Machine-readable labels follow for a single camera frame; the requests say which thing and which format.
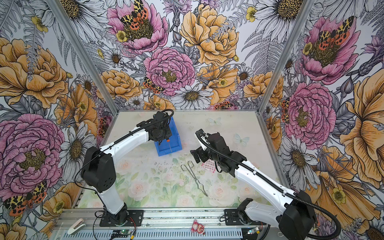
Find right small circuit board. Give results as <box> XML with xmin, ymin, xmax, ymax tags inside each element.
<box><xmin>247</xmin><ymin>227</ymin><xmax>260</xmax><ymax>235</ymax></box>

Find pink red small toy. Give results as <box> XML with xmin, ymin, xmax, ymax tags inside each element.
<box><xmin>191</xmin><ymin>220</ymin><xmax>205</xmax><ymax>235</ymax></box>

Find long metal tweezers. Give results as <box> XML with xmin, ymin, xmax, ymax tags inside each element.
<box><xmin>181</xmin><ymin>161</ymin><xmax>208</xmax><ymax>197</ymax></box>

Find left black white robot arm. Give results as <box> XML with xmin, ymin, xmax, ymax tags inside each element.
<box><xmin>79</xmin><ymin>109</ymin><xmax>174</xmax><ymax>226</ymax></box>

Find white slotted cable duct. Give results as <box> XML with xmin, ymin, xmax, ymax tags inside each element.
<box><xmin>53</xmin><ymin>228</ymin><xmax>243</xmax><ymax>240</ymax></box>

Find pink dotted sticker sheet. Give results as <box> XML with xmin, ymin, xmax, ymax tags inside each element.
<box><xmin>202</xmin><ymin>160</ymin><xmax>217</xmax><ymax>173</ymax></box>

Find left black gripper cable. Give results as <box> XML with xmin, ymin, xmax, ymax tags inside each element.
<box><xmin>74</xmin><ymin>109</ymin><xmax>175</xmax><ymax>193</ymax></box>

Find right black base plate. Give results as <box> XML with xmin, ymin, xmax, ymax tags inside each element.
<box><xmin>220</xmin><ymin>209</ymin><xmax>264</xmax><ymax>226</ymax></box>

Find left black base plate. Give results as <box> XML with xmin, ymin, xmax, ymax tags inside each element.
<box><xmin>99</xmin><ymin>210</ymin><xmax>144</xmax><ymax>227</ymax></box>

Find blue plastic bin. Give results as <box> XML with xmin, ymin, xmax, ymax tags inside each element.
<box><xmin>155</xmin><ymin>118</ymin><xmax>183</xmax><ymax>157</ymax></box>

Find right black corrugated cable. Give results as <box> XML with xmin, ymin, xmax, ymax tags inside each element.
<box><xmin>195</xmin><ymin>129</ymin><xmax>342</xmax><ymax>240</ymax></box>

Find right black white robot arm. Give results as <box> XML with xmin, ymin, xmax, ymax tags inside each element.
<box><xmin>191</xmin><ymin>130</ymin><xmax>316</xmax><ymax>240</ymax></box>

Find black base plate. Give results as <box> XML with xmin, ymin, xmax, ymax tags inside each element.
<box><xmin>220</xmin><ymin>209</ymin><xmax>264</xmax><ymax>226</ymax></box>
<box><xmin>99</xmin><ymin>210</ymin><xmax>144</xmax><ymax>227</ymax></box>

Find white stapler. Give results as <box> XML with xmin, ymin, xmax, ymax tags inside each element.
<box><xmin>67</xmin><ymin>219</ymin><xmax>86</xmax><ymax>235</ymax></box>

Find left green circuit board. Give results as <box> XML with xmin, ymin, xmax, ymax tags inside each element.
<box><xmin>110</xmin><ymin>230</ymin><xmax>136</xmax><ymax>240</ymax></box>

